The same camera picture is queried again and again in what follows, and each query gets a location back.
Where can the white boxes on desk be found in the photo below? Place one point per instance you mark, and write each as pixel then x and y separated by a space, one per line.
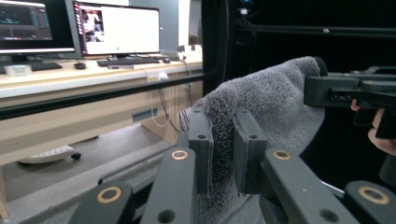
pixel 191 53

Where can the light wooden desk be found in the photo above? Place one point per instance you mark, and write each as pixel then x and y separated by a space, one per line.
pixel 77 124

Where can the black computer mouse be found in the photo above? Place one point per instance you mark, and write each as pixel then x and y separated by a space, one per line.
pixel 166 60
pixel 80 65

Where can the small device with blue light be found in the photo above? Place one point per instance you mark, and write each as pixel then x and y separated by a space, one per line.
pixel 245 7

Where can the small clear box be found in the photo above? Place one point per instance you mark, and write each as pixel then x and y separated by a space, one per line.
pixel 18 70

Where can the black metal frame bar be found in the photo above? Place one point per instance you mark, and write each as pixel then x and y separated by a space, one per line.
pixel 93 98
pixel 327 30

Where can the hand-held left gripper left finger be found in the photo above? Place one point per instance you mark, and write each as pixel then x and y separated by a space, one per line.
pixel 202 140

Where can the bright screen monitor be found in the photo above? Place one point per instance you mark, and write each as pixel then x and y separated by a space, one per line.
pixel 124 28

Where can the black keyboard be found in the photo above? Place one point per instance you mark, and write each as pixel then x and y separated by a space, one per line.
pixel 45 66
pixel 127 61

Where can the dark grey towel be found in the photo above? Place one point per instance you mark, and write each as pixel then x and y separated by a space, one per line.
pixel 274 99

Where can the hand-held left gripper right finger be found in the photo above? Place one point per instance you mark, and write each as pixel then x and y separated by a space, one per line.
pixel 249 149

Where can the dark screen monitor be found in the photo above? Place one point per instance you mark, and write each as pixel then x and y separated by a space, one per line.
pixel 28 21

